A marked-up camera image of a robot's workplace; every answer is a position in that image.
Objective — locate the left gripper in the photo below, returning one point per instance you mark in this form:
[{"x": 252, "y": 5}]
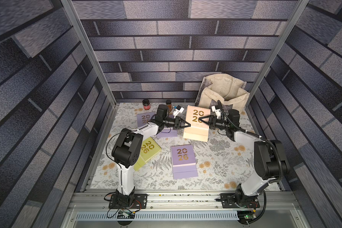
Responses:
[{"x": 178, "y": 123}]

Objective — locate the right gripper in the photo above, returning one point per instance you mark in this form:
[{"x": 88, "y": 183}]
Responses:
[{"x": 213, "y": 122}]

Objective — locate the peach 2026 desk calendar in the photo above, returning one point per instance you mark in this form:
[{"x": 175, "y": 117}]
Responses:
[{"x": 198, "y": 130}]

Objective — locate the green 2026 desk calendar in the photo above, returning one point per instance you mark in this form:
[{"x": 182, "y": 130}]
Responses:
[{"x": 149, "y": 149}]

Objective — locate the purple calendar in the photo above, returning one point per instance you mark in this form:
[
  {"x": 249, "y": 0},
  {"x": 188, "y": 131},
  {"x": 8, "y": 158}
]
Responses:
[
  {"x": 184, "y": 162},
  {"x": 144, "y": 118},
  {"x": 167, "y": 133}
]

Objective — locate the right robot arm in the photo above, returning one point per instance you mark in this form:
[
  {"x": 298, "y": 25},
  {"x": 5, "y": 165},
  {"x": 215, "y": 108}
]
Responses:
[{"x": 270, "y": 160}]

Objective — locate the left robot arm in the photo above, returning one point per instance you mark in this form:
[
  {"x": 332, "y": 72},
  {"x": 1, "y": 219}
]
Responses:
[{"x": 127, "y": 147}]

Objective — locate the amber spice jar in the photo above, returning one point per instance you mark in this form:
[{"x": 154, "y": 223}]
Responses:
[{"x": 169, "y": 104}]

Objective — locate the red-labelled dark jar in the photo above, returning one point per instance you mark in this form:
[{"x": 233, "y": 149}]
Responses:
[{"x": 146, "y": 104}]

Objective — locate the beige canvas tote bag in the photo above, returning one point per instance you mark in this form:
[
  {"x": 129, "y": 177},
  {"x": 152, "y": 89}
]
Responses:
[{"x": 230, "y": 91}]

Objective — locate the perforated metal grille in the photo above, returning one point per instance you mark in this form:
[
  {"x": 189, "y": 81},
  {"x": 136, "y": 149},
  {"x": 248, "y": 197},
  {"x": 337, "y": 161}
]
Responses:
[{"x": 161, "y": 216}]

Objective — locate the right circuit board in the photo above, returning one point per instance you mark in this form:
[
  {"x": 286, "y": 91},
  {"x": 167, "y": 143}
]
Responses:
[{"x": 246, "y": 217}]

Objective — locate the circuit board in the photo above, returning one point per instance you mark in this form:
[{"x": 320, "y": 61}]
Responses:
[
  {"x": 126, "y": 214},
  {"x": 246, "y": 217}
]

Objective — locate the left circuit board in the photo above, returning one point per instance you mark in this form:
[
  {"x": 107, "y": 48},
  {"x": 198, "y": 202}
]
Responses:
[{"x": 126, "y": 214}]

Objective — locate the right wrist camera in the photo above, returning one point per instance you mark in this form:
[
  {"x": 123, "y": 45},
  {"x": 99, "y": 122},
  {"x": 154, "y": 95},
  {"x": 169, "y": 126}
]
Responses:
[{"x": 215, "y": 109}]

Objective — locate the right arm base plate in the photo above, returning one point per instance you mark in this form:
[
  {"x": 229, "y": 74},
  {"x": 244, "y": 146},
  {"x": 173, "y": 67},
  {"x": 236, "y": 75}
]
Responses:
[{"x": 230, "y": 201}]

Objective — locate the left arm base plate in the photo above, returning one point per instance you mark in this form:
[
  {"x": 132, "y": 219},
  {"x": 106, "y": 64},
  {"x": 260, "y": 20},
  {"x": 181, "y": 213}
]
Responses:
[{"x": 135, "y": 201}]

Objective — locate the aluminium mounting rail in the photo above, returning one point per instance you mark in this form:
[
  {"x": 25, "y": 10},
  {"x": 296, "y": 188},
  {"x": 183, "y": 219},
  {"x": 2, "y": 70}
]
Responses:
[{"x": 93, "y": 200}]

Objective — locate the left aluminium frame post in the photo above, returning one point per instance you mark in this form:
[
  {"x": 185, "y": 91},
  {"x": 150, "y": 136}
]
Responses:
[{"x": 80, "y": 31}]

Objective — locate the aluminium frame post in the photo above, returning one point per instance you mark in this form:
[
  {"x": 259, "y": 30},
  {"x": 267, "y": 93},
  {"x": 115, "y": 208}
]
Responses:
[
  {"x": 80, "y": 31},
  {"x": 291, "y": 22}
]

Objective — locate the right aluminium frame post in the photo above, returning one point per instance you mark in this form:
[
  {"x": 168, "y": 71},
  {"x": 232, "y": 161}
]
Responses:
[{"x": 291, "y": 22}]

